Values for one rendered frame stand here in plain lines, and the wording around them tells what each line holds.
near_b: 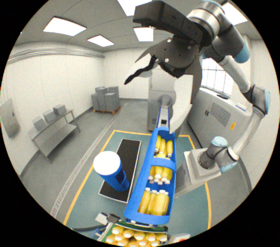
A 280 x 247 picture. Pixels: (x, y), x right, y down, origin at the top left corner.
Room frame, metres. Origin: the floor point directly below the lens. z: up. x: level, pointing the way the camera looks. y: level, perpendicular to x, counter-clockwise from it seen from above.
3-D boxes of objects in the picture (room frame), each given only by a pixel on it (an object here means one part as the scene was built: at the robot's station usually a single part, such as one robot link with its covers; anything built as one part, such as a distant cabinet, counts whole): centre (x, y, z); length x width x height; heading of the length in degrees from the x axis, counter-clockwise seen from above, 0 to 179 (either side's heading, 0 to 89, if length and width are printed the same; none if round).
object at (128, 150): (0.81, 0.34, 0.07); 1.50 x 0.52 x 0.15; 172
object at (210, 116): (1.47, -2.02, 0.72); 2.15 x 0.54 x 1.45; 172
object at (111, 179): (0.38, 0.33, 0.59); 0.28 x 0.28 x 0.88
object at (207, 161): (0.23, -0.54, 1.27); 0.15 x 0.15 x 0.10
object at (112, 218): (-0.16, 0.19, 0.95); 0.10 x 0.07 x 0.10; 73
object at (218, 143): (0.22, -0.54, 1.38); 0.13 x 0.12 x 0.14; 173
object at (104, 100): (3.69, 1.72, 0.59); 1.20 x 0.80 x 1.19; 82
